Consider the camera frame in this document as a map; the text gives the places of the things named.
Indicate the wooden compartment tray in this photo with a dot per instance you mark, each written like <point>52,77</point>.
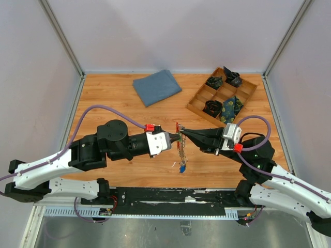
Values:
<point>206,93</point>

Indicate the dark green rolled tie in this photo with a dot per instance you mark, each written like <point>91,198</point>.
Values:
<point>214,82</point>

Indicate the blue yellow floral tie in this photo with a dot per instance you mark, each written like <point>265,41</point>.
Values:
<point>230,109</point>

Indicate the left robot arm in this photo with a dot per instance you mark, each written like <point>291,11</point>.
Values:
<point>34,181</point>

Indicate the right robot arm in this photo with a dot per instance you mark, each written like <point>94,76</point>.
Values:
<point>265,182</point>

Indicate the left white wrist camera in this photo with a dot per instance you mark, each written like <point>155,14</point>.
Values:
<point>159,143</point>

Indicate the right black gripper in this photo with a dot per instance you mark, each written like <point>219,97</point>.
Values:
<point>208,145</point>

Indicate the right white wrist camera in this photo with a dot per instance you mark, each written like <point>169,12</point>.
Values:
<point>230,136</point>

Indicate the dark navy rolled tie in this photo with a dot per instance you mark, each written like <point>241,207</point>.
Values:
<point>232,78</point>

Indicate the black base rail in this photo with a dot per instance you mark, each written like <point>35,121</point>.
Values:
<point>170,201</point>

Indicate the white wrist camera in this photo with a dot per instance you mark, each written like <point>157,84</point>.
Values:
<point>230,136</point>
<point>159,143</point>

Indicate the black orange rolled tie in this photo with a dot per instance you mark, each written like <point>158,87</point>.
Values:
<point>212,108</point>

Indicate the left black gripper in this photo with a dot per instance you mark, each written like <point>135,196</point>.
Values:
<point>170,136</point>

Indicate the folded blue cloth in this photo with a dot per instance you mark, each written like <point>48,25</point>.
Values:
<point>156,87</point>

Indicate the metal key organizer red handle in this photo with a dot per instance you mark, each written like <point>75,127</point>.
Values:
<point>181,148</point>

